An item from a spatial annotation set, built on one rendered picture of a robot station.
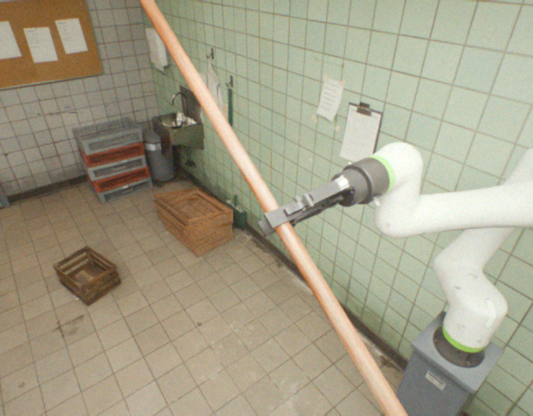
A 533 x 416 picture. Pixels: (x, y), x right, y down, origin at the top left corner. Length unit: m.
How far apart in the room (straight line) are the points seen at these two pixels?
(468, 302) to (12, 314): 3.07
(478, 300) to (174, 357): 2.02
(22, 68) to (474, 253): 4.05
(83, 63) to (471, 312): 4.08
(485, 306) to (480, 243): 0.19
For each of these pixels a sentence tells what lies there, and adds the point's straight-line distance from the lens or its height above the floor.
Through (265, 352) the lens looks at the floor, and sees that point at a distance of 2.67.
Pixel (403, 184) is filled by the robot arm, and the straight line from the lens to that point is 0.86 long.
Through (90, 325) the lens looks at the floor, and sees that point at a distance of 3.07.
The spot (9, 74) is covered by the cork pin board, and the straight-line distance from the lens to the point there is 4.37.
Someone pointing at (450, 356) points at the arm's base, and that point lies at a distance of 1.33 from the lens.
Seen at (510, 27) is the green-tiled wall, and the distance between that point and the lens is 1.69.
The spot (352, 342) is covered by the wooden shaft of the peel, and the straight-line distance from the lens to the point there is 0.65.
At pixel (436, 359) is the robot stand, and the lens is 1.34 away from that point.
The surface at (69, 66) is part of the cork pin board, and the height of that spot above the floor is 1.31.
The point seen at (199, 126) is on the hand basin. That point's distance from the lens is 3.71.
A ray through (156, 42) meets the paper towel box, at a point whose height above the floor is 1.54.
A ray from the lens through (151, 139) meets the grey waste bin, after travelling 4.29.
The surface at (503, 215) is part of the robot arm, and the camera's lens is 0.98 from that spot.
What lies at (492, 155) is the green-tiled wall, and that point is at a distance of 1.77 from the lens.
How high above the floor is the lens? 2.23
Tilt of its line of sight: 35 degrees down
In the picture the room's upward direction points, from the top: straight up
